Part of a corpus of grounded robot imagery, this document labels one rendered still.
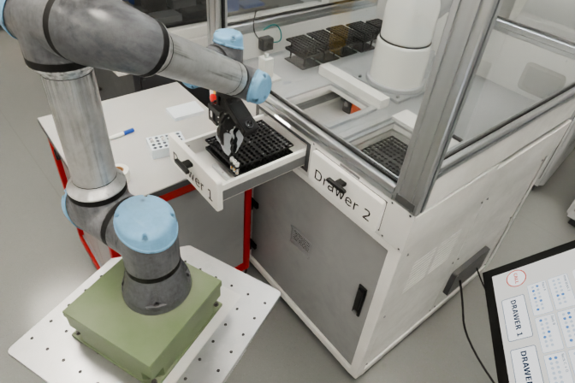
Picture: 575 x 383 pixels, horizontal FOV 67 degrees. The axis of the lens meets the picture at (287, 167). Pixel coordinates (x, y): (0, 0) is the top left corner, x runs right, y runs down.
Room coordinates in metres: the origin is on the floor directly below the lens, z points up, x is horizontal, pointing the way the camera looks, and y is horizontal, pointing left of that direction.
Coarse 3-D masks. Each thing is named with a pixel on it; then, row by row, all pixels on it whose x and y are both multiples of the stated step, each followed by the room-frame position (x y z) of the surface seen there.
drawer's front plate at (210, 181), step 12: (180, 144) 1.05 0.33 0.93; (180, 156) 1.05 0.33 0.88; (192, 156) 1.00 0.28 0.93; (180, 168) 1.06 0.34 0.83; (192, 168) 1.00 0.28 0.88; (204, 168) 0.95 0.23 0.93; (192, 180) 1.00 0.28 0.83; (204, 180) 0.95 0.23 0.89; (216, 180) 0.90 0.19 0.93; (204, 192) 0.95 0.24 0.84; (216, 192) 0.89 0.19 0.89; (216, 204) 0.89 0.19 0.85
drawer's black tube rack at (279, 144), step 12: (264, 132) 1.20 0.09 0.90; (276, 132) 1.21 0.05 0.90; (240, 144) 1.12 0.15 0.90; (252, 144) 1.13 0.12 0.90; (264, 144) 1.14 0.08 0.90; (276, 144) 1.14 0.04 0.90; (288, 144) 1.15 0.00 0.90; (216, 156) 1.08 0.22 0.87; (240, 156) 1.06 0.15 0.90; (252, 156) 1.06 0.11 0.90; (264, 156) 1.07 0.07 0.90; (276, 156) 1.12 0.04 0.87; (228, 168) 1.03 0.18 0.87; (240, 168) 1.04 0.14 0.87; (252, 168) 1.04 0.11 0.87
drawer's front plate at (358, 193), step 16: (320, 160) 1.06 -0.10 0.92; (320, 176) 1.05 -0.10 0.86; (336, 176) 1.00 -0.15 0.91; (352, 176) 0.98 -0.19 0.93; (352, 192) 0.95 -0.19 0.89; (368, 192) 0.92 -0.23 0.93; (352, 208) 0.94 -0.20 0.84; (368, 208) 0.90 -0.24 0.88; (384, 208) 0.88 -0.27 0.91; (368, 224) 0.89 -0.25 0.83
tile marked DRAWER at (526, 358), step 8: (512, 352) 0.44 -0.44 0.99; (520, 352) 0.43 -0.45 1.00; (528, 352) 0.43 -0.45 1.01; (536, 352) 0.42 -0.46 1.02; (512, 360) 0.43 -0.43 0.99; (520, 360) 0.42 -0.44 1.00; (528, 360) 0.42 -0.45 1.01; (536, 360) 0.41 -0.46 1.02; (520, 368) 0.41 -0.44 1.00; (528, 368) 0.40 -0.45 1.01; (536, 368) 0.40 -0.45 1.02; (520, 376) 0.39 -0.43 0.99; (528, 376) 0.39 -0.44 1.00; (536, 376) 0.38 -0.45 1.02
